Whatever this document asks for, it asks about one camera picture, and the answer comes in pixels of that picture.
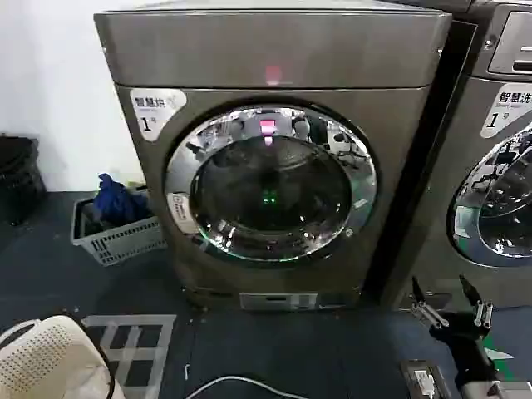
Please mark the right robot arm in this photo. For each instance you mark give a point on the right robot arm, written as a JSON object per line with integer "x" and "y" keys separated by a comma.
{"x": 498, "y": 388}

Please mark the small white door sticker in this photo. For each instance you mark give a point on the small white door sticker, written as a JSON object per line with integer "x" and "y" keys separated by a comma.
{"x": 183, "y": 214}

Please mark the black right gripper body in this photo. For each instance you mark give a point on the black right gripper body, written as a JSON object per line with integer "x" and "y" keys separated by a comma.
{"x": 465, "y": 336}

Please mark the blue garment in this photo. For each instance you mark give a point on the blue garment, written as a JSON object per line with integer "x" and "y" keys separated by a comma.
{"x": 118, "y": 199}

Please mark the grey front-load washer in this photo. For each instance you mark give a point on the grey front-load washer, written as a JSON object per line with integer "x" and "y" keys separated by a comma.
{"x": 469, "y": 108}

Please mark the dryer base service flap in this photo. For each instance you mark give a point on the dryer base service flap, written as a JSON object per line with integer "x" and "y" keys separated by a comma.
{"x": 278, "y": 301}

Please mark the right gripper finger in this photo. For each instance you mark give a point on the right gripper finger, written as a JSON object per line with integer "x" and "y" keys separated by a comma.
{"x": 483, "y": 313}
{"x": 430, "y": 313}

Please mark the floor power strip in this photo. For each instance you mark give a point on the floor power strip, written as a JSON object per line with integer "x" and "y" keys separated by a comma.
{"x": 422, "y": 380}

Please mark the round glass washer door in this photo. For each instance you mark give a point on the round glass washer door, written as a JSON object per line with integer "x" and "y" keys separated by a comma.
{"x": 498, "y": 216}

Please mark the round glass dryer door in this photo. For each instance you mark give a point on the round glass dryer door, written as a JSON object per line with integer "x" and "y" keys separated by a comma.
{"x": 270, "y": 195}

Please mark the stack of black baskets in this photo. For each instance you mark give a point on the stack of black baskets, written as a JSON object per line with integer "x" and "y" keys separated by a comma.
{"x": 21, "y": 178}

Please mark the grey front-load dryer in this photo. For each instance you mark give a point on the grey front-load dryer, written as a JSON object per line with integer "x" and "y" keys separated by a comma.
{"x": 257, "y": 54}

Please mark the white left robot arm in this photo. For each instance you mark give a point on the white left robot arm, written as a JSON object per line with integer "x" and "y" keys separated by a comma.
{"x": 45, "y": 361}

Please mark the grey plastic laundry basket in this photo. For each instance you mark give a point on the grey plastic laundry basket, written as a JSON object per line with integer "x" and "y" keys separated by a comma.
{"x": 120, "y": 245}

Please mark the white number label sticker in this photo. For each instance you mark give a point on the white number label sticker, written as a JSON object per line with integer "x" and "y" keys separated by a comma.
{"x": 151, "y": 112}
{"x": 505, "y": 112}

